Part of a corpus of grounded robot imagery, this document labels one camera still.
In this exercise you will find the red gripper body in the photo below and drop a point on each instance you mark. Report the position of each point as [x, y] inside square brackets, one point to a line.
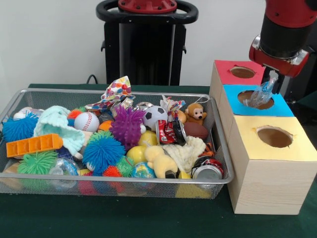
[280, 64]

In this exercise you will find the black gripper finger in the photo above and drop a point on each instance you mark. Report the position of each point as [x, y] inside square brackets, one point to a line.
[266, 74]
[279, 84]

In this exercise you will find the crushed clear plastic bottle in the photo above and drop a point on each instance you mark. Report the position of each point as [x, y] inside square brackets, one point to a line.
[260, 96]
[64, 167]

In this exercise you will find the white baseball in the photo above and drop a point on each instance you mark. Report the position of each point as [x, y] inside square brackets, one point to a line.
[86, 122]

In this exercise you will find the light teal cloth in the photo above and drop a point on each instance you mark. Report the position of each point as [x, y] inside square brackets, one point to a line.
[57, 124]

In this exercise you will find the blue toy brick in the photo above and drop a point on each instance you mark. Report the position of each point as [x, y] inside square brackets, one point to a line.
[64, 151]

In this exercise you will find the orange toy brick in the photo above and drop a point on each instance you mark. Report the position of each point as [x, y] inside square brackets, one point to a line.
[32, 145]

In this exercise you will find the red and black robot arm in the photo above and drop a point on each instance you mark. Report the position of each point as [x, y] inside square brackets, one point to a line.
[284, 32]

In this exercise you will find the wooden box with three holes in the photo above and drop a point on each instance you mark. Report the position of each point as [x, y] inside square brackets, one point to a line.
[272, 186]

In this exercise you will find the dark green tablecloth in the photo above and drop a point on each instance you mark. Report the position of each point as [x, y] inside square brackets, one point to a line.
[123, 218]
[309, 99]

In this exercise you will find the brown monkey plush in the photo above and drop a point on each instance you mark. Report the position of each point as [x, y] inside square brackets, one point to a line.
[195, 114]

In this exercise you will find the crushed red soda can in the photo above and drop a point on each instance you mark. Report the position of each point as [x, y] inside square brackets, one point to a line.
[166, 132]

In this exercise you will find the small soccer ball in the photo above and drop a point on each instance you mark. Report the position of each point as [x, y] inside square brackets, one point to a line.
[154, 116]

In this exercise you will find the yellow plush animal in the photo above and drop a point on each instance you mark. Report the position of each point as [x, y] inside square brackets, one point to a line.
[159, 161]

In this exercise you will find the purple spiky ball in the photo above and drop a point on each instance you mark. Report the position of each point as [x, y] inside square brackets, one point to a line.
[127, 127]

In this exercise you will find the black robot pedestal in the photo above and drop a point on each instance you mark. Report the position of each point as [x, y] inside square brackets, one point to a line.
[148, 49]

